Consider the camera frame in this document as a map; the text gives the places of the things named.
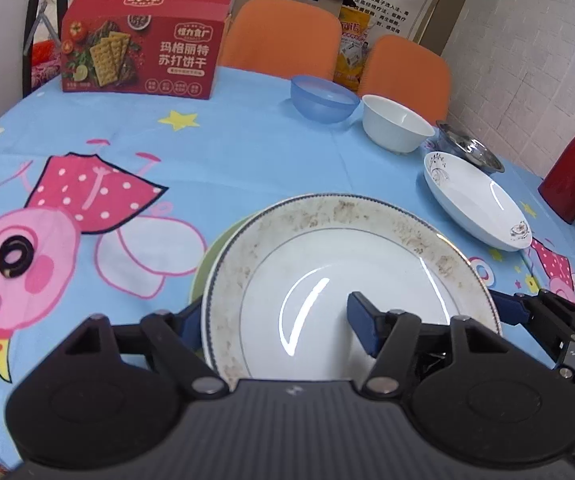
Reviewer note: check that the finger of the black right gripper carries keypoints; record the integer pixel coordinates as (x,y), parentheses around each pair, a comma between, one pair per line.
(518,309)

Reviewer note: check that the red cracker box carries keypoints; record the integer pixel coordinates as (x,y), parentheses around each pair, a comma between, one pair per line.
(162,47)

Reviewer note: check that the yellow snack bag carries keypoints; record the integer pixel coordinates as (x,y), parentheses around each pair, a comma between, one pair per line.
(354,47)

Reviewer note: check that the black chair frame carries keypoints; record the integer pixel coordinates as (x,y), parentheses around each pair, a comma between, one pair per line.
(35,15)

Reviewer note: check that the white ribbed bowl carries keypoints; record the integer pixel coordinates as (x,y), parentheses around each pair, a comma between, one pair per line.
(393,126)

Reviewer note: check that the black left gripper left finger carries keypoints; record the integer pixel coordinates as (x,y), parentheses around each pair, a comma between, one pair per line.
(165,339)

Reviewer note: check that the green plate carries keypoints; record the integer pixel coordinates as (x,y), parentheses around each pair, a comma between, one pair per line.
(203,271)

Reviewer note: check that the blue cartoon pig tablecloth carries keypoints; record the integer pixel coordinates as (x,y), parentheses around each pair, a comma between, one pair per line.
(108,202)

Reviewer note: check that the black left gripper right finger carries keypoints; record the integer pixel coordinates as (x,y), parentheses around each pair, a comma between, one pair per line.
(399,342)

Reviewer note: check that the white floral oval plate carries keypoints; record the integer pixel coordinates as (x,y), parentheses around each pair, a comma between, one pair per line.
(476,202)

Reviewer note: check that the white plate with speckled rim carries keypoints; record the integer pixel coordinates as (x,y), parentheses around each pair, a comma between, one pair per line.
(274,305)

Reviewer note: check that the stainless steel bowl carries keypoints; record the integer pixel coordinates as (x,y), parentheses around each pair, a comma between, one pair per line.
(461,144)

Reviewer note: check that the left orange chair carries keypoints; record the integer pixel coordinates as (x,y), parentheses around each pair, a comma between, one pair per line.
(283,38)

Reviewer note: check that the orange chair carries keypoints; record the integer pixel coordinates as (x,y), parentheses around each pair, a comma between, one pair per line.
(283,38)
(409,74)

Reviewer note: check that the blue translucent plastic bowl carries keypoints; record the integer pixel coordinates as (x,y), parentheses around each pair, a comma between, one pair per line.
(321,100)

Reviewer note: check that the right orange chair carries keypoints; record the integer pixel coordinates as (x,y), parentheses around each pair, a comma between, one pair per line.
(409,74)

